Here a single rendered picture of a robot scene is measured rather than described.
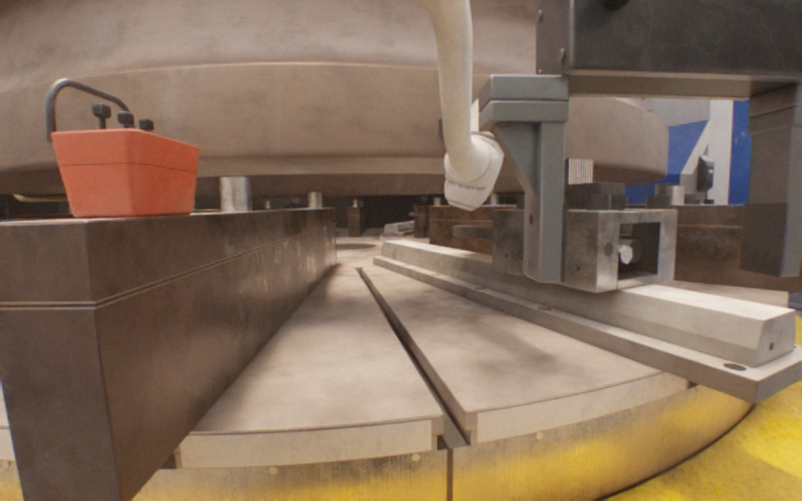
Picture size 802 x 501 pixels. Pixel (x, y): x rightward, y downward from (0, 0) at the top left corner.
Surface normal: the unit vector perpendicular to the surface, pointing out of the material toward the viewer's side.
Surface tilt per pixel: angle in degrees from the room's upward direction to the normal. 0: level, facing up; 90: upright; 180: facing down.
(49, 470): 90
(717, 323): 72
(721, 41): 90
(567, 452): 90
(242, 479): 90
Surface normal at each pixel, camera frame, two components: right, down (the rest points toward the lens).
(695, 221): -0.68, 0.10
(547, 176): 0.01, 0.11
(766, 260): -1.00, 0.01
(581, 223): -0.91, 0.06
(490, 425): 0.23, 0.11
